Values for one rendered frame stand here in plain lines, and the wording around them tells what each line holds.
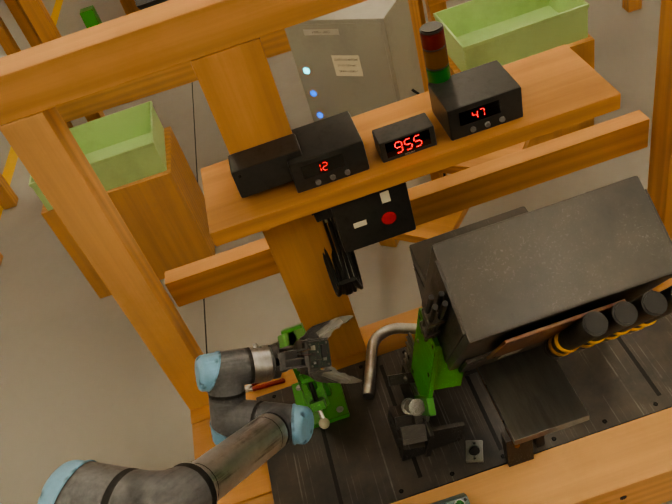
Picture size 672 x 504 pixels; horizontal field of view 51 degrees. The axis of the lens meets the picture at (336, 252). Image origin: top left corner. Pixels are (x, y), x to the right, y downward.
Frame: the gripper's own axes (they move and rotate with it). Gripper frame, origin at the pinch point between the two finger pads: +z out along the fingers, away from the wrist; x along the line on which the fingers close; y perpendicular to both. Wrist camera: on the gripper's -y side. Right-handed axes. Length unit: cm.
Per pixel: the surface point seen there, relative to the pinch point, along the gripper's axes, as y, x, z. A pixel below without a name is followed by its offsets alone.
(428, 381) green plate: 7.3, -9.1, 12.9
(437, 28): 25, 63, 17
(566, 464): 10, -32, 43
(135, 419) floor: -188, -27, -37
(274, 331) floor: -179, 3, 30
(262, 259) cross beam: -28.4, 24.2, -11.0
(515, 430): 21.3, -20.1, 23.6
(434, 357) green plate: 13.9, -3.6, 11.7
